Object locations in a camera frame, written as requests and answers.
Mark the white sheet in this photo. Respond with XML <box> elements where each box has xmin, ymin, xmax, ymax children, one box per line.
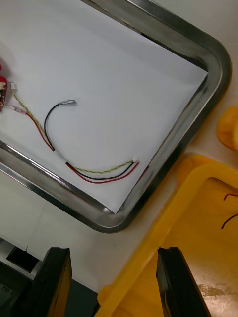
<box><xmin>0</xmin><ymin>0</ymin><xmax>208</xmax><ymax>214</ymax></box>

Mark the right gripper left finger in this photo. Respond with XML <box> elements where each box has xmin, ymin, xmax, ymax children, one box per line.
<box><xmin>23</xmin><ymin>247</ymin><xmax>73</xmax><ymax>317</ymax></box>

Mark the yellow-orange plastic bin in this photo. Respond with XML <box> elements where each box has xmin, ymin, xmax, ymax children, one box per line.
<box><xmin>95</xmin><ymin>154</ymin><xmax>238</xmax><ymax>317</ymax></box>
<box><xmin>217</xmin><ymin>106</ymin><xmax>238</xmax><ymax>151</ymax></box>

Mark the round red circuit board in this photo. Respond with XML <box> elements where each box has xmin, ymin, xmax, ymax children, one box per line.
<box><xmin>0</xmin><ymin>61</ymin><xmax>8</xmax><ymax>113</ymax></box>

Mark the steel tray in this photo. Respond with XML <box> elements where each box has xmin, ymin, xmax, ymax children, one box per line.
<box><xmin>0</xmin><ymin>0</ymin><xmax>233</xmax><ymax>234</ymax></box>

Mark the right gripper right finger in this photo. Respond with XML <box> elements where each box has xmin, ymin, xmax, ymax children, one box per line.
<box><xmin>156</xmin><ymin>246</ymin><xmax>211</xmax><ymax>317</ymax></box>

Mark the red black green-yellow wire harness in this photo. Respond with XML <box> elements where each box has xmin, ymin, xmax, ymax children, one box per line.
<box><xmin>9</xmin><ymin>83</ymin><xmax>140</xmax><ymax>184</ymax></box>

